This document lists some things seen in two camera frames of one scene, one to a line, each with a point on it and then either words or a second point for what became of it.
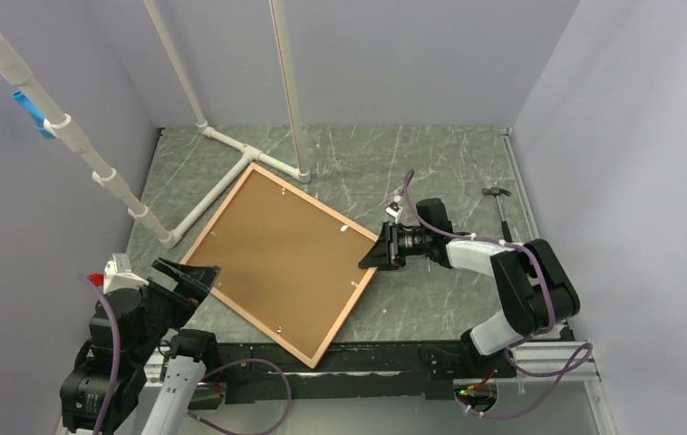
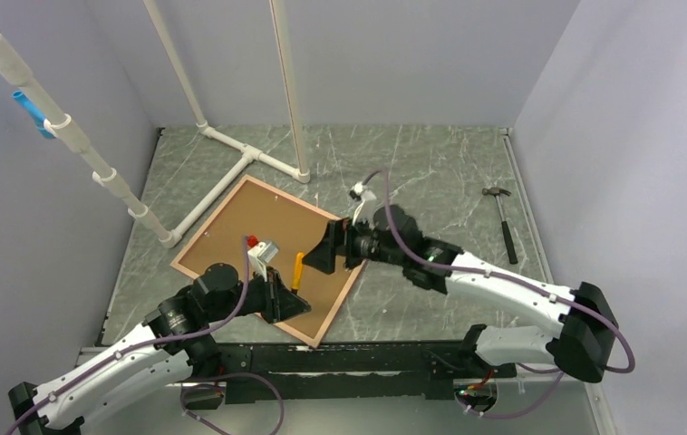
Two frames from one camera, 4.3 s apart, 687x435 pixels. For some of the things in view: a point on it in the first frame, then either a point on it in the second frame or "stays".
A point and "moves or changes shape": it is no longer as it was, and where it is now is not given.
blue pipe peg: (36, 117) stays
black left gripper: (186, 294) → (280, 304)
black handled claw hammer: (498, 192) stays
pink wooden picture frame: (288, 264) moves or changes shape
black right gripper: (379, 255) → (338, 240)
